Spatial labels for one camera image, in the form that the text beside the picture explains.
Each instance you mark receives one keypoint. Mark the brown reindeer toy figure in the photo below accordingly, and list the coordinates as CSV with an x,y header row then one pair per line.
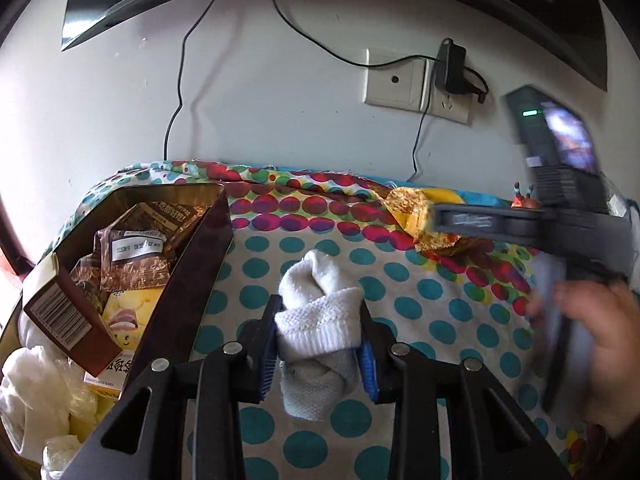
x,y
524,199

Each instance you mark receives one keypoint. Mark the white wall socket plate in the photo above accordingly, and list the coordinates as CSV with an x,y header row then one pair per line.
x,y
404,86

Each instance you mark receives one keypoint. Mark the yellow snack bag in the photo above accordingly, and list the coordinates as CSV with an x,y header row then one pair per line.
x,y
411,209

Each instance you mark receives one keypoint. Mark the clear plastic white item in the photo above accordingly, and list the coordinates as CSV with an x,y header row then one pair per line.
x,y
79,408

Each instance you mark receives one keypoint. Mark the polka dot cloth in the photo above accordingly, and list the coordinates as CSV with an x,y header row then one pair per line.
x,y
449,308

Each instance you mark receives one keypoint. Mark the black power adapter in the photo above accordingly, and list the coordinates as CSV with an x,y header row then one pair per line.
x,y
449,68

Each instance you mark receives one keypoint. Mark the gold and maroon storage box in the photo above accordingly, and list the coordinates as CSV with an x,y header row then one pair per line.
x,y
177,315

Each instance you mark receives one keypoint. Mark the yellow orange box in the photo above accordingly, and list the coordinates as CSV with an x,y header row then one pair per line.
x,y
126,315

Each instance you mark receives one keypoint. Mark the white sock bundle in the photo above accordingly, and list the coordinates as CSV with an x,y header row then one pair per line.
x,y
34,395

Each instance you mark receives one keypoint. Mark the red white carton box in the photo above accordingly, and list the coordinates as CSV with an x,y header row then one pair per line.
x,y
62,312

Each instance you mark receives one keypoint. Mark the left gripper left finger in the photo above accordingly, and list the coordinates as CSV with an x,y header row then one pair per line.
x,y
142,436

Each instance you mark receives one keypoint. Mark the blue cloth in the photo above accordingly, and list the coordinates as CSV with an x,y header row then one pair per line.
x,y
482,199

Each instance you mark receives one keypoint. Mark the brown snack packet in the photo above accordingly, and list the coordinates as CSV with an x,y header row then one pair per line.
x,y
138,250

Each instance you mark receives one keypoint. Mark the person's right hand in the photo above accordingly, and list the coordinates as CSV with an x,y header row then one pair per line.
x,y
610,313

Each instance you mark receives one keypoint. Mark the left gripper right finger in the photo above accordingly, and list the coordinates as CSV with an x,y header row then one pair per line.
x,y
490,436

